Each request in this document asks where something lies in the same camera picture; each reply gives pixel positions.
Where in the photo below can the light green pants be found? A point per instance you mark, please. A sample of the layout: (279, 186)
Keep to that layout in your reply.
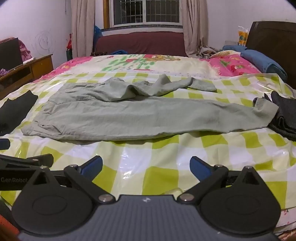
(115, 115)

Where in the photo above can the blue blanket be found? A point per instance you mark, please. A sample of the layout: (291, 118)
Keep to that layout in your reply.
(261, 60)

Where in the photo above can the maroon sofa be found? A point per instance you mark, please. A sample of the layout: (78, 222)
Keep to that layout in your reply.
(143, 42)

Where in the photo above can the dark wooden headboard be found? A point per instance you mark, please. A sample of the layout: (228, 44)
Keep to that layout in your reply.
(272, 39)

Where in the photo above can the black folded cloth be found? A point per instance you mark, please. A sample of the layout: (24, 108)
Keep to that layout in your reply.
(16, 109)

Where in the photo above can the beige curtain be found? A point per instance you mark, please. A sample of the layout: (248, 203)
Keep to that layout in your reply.
(194, 27)
(82, 27)

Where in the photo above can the blue bag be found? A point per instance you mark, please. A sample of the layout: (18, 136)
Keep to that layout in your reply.
(97, 33)

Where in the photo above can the red hanging item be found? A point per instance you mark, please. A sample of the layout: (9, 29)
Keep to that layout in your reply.
(69, 42)

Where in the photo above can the dark grey garment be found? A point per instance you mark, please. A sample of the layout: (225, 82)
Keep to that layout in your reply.
(284, 115)

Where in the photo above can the black television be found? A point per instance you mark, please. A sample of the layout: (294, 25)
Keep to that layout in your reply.
(10, 53)

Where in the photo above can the crumpled patterned bedding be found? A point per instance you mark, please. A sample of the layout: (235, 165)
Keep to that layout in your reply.
(212, 52)

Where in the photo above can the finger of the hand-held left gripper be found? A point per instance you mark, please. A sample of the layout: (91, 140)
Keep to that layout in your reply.
(3, 144)
(34, 159)

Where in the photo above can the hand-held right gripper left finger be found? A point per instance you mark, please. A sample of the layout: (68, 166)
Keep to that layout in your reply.
(93, 166)

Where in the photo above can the green checkered plastic sheet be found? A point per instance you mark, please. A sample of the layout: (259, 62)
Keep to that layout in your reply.
(161, 157)

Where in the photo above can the yellow plastic bag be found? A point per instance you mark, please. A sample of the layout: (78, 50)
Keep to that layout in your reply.
(242, 36)

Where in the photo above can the wooden cabinet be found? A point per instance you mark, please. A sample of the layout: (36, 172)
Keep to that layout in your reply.
(34, 67)

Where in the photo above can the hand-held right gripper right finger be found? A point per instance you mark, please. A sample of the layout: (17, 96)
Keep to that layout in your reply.
(199, 168)

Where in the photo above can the white flat item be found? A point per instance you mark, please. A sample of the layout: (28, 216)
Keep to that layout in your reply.
(29, 60)

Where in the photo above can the barred window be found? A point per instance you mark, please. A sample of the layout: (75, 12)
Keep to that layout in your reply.
(145, 11)

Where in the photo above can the dark blue cloth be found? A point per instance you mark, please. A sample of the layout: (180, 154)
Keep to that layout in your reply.
(120, 52)

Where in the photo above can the pink floral quilt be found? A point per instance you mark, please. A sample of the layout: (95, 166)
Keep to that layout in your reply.
(138, 62)

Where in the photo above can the pink cloth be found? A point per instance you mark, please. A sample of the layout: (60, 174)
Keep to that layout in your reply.
(24, 49)

